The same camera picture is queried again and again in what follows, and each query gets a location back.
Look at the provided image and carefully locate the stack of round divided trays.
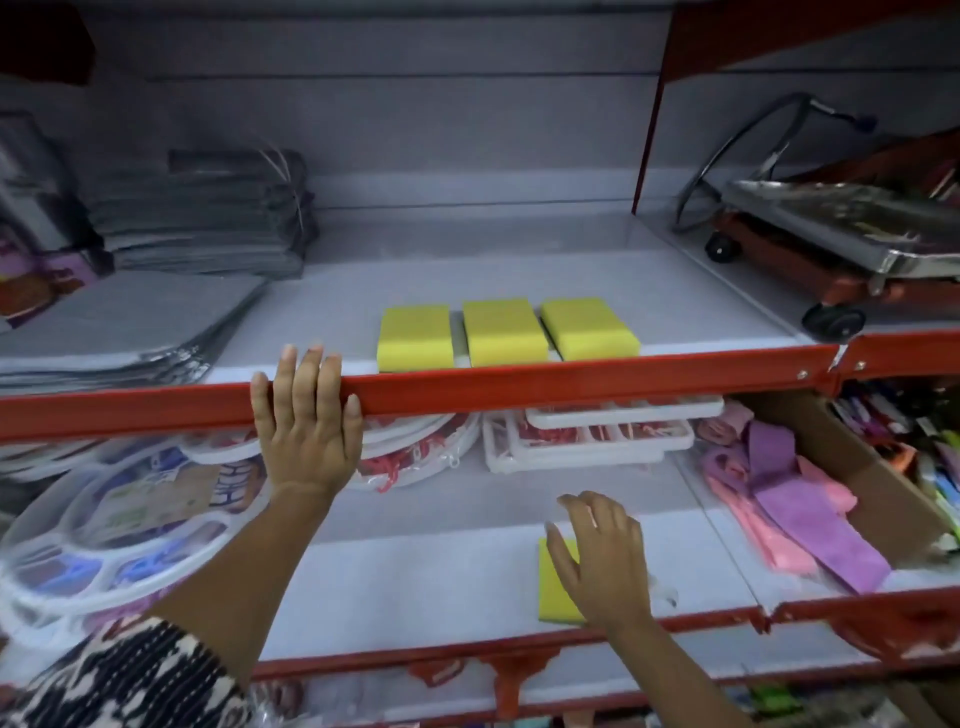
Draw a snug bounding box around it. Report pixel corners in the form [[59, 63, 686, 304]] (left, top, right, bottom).
[[0, 429, 273, 642]]

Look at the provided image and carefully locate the pile of colourful small items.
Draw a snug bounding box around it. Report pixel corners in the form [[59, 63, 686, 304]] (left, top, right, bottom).
[[831, 377, 960, 545]]

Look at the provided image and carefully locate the stack of flat grey packets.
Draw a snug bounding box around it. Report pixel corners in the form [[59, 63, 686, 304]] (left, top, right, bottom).
[[0, 270, 271, 396]]

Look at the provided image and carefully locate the black white patterned sleeve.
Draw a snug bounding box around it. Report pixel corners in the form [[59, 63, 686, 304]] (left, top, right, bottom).
[[0, 615, 254, 728]]

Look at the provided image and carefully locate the white rectangular divided tray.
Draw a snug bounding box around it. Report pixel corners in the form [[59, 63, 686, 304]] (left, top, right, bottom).
[[482, 411, 696, 476], [524, 395, 726, 431]]

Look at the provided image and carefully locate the person's left hand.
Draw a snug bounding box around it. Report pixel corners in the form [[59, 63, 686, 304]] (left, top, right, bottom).
[[250, 344, 366, 500]]

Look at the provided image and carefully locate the brown cardboard box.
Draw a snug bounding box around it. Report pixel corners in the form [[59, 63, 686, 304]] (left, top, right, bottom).
[[738, 388, 960, 570]]

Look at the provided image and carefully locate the small pink folded cloth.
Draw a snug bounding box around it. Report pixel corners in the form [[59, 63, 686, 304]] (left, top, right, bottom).
[[696, 399, 756, 449]]

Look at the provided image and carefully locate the yellow sponge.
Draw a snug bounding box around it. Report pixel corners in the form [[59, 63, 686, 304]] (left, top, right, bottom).
[[540, 297, 643, 363], [537, 537, 588, 626], [461, 297, 551, 369], [376, 304, 457, 374]]

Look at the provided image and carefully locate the purple cloth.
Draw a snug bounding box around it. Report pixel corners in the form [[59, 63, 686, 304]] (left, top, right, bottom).
[[742, 418, 894, 596]]

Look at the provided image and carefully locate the person's right forearm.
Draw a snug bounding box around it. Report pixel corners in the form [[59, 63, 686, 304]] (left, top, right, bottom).
[[606, 613, 755, 728]]

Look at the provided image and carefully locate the person's right hand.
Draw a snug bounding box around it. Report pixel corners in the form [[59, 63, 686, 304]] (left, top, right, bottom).
[[543, 491, 655, 639]]

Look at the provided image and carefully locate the stack of grey folded packets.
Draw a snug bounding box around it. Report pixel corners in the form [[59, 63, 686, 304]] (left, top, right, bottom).
[[84, 147, 321, 281]]

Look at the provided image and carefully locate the red metal shelf rack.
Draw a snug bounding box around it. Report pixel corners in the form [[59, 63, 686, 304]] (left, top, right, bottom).
[[0, 0, 960, 728]]

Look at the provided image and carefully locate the person's left forearm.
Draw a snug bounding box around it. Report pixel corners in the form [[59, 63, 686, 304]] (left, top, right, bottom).
[[148, 483, 336, 685]]

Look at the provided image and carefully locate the red steel folding hand trolley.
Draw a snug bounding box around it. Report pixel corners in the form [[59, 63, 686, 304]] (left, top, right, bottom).
[[669, 91, 960, 345]]

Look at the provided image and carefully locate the stack of round white plates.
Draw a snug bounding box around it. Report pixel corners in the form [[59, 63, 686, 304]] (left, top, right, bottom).
[[346, 412, 483, 494]]

